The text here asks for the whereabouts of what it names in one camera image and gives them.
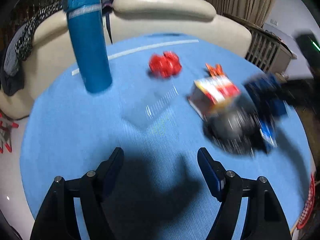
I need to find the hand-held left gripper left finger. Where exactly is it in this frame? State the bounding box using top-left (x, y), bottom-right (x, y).
top-left (30, 147), bottom-right (125, 240)

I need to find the red white striped object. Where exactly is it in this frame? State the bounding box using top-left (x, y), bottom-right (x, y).
top-left (0, 114), bottom-right (19, 153)

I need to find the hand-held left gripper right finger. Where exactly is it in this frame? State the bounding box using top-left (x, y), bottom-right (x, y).
top-left (197, 147), bottom-right (292, 240)

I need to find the blue snack packet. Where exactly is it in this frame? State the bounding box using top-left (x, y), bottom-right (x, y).
top-left (259, 120), bottom-right (278, 154)

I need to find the grey cloth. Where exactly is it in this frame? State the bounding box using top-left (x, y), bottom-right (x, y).
top-left (0, 25), bottom-right (28, 96)

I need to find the red crumpled wrapper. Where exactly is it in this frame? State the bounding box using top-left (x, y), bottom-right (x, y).
top-left (149, 51), bottom-right (182, 78)

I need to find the cream leather sofa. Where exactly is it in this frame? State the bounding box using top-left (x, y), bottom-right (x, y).
top-left (0, 0), bottom-right (253, 120)

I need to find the blue table cloth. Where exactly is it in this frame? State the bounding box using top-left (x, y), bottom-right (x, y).
top-left (20, 32), bottom-right (313, 240)

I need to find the black bag strap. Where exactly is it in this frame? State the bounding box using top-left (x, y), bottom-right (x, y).
top-left (101, 0), bottom-right (115, 43)

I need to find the black plastic bag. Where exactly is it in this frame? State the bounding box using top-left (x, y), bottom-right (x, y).
top-left (204, 97), bottom-right (265, 158)

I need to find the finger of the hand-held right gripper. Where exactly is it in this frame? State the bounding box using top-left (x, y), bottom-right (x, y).
top-left (244, 74), bottom-right (287, 120)

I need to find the orange snack wrapper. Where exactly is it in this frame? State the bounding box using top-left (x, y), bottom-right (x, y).
top-left (205, 64), bottom-right (227, 77)

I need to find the red plastic basket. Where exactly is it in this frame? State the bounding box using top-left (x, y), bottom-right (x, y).
top-left (296, 172), bottom-right (316, 237)

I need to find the blue thermos bottle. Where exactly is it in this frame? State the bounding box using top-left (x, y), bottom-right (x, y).
top-left (62, 0), bottom-right (113, 94)

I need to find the black white patterned cloth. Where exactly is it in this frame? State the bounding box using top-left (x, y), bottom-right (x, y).
top-left (15, 1), bottom-right (63, 60)

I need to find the red white medicine box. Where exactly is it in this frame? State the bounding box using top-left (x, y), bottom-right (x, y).
top-left (188, 76), bottom-right (241, 120)

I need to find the wooden crib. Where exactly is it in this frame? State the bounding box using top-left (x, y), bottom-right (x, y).
top-left (222, 12), bottom-right (292, 73)

